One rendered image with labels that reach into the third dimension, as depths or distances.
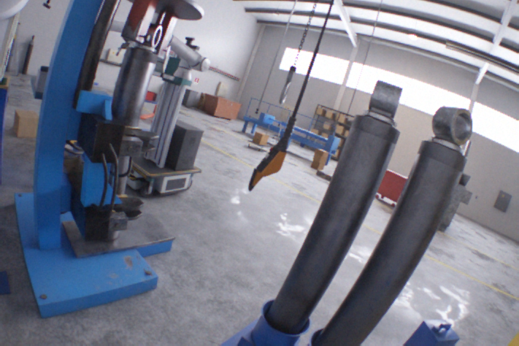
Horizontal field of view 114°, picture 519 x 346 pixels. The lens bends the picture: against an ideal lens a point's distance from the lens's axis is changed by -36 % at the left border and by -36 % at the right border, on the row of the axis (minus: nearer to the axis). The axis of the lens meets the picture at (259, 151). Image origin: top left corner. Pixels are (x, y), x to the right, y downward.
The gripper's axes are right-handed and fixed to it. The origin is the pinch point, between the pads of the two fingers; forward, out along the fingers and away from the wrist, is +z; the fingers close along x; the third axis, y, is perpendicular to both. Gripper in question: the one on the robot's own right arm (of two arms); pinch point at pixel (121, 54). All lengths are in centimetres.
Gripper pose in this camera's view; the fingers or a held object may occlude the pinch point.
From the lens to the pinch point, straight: 280.1
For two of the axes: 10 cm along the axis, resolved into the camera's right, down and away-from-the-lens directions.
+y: 1.8, 3.2, 9.3
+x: -9.3, -2.5, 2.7
